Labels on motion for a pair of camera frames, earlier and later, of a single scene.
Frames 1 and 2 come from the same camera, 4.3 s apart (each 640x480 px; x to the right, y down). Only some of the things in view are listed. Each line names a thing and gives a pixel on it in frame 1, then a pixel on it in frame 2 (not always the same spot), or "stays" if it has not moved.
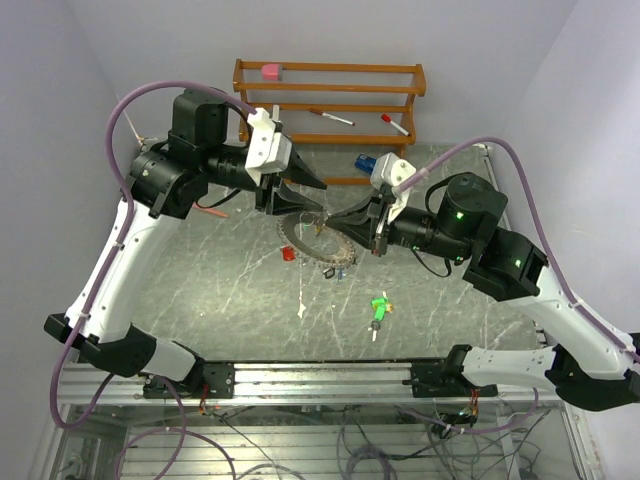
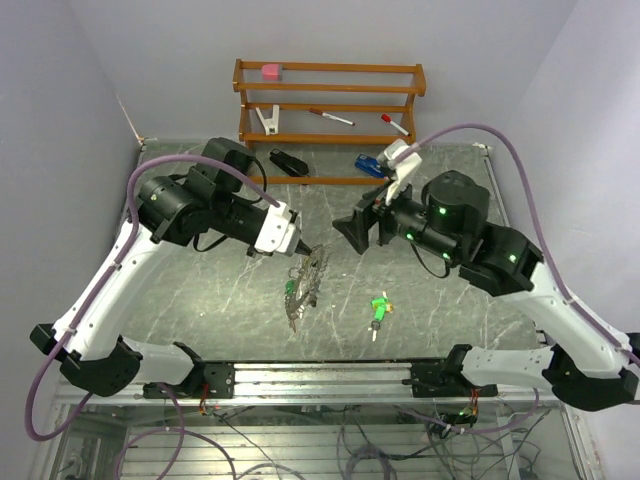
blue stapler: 365,163 stays
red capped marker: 387,118 stays
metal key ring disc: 313,236 → 308,280
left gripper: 286,200 → 302,248
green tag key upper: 381,306 stays
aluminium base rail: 298,383 stays
